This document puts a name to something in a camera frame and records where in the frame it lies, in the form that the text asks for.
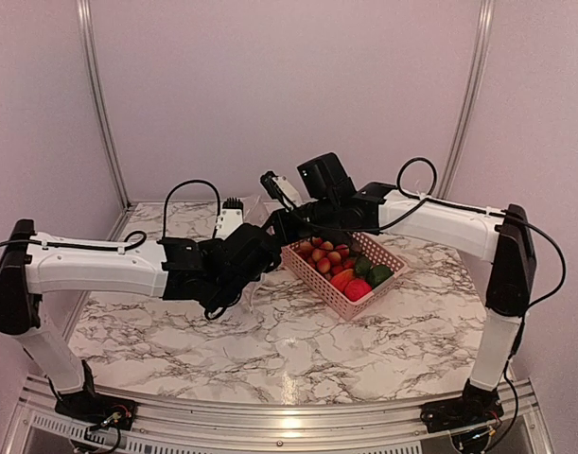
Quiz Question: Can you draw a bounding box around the green bell pepper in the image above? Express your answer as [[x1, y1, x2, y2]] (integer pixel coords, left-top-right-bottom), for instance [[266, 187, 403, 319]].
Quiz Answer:
[[365, 264, 394, 288]]

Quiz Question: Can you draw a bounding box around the orange red mango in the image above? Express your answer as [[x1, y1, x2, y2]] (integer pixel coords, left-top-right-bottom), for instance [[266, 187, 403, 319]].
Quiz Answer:
[[330, 269, 355, 292]]

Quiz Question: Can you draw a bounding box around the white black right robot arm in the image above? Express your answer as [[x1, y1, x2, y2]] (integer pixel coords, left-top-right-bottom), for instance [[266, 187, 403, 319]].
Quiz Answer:
[[261, 175, 536, 424]]

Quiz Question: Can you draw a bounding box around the long green cucumber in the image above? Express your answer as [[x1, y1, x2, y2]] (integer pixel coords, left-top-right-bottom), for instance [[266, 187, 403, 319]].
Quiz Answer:
[[354, 255, 373, 278]]

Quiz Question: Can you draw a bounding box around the pink red apple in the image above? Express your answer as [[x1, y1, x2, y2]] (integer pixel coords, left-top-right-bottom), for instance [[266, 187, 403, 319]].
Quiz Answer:
[[343, 279, 372, 302]]

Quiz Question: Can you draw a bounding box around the pink perforated plastic basket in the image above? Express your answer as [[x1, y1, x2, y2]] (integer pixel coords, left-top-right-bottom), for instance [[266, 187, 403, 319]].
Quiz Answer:
[[283, 234, 408, 321]]

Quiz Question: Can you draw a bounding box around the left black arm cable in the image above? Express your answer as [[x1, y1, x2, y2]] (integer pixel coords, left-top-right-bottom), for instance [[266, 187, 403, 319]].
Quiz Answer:
[[163, 178, 223, 242]]

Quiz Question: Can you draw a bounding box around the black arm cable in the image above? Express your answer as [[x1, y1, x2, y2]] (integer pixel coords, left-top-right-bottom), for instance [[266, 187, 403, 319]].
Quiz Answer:
[[163, 178, 223, 242], [363, 157, 568, 417]]

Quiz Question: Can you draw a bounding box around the aluminium frame post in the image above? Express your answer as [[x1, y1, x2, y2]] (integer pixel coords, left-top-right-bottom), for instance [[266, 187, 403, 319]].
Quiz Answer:
[[75, 0, 132, 212], [437, 0, 496, 199]]

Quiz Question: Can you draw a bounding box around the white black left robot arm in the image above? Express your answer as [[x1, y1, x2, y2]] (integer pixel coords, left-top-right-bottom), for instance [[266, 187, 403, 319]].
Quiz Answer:
[[0, 219, 281, 421]]

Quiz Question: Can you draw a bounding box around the red yellow lychee bunch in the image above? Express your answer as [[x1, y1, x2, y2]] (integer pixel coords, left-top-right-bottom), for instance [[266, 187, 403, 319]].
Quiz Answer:
[[296, 236, 356, 281]]

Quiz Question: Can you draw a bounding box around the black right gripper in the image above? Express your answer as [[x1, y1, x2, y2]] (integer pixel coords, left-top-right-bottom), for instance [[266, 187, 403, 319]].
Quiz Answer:
[[263, 195, 341, 246]]

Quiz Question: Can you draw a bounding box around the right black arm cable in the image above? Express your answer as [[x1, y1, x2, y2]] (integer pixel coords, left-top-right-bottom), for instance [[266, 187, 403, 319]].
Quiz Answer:
[[363, 157, 568, 417]]

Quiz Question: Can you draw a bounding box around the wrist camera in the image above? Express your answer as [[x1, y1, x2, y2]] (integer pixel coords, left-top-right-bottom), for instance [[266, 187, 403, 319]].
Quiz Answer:
[[260, 171, 303, 210], [213, 198, 244, 239]]

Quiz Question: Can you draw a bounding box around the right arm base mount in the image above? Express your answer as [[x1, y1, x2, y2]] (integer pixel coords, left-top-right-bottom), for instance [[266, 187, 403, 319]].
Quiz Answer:
[[420, 380, 504, 433]]

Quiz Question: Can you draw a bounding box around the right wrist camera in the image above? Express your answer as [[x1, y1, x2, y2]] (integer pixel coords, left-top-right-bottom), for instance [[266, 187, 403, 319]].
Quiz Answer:
[[260, 171, 303, 210]]

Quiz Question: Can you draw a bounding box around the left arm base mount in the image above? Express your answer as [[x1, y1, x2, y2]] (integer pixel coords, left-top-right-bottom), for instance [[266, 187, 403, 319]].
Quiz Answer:
[[49, 359, 137, 430]]

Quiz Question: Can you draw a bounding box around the aluminium front rail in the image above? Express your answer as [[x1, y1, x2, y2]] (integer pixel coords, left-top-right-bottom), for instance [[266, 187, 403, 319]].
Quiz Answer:
[[4, 373, 554, 454]]

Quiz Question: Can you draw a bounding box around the left aluminium frame post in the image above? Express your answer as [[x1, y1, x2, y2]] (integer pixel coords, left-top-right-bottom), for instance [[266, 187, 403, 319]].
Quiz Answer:
[[75, 0, 132, 212]]

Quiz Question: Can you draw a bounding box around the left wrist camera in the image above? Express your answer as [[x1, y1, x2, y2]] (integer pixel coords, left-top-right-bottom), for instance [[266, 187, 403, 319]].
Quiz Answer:
[[213, 198, 244, 239]]

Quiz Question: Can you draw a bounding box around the clear zip top bag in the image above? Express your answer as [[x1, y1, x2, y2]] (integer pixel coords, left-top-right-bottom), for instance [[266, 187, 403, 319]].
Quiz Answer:
[[242, 195, 268, 313]]

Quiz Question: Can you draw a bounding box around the right aluminium frame post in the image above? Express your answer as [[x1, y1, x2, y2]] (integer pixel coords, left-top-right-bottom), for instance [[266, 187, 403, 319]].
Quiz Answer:
[[437, 0, 496, 199]]

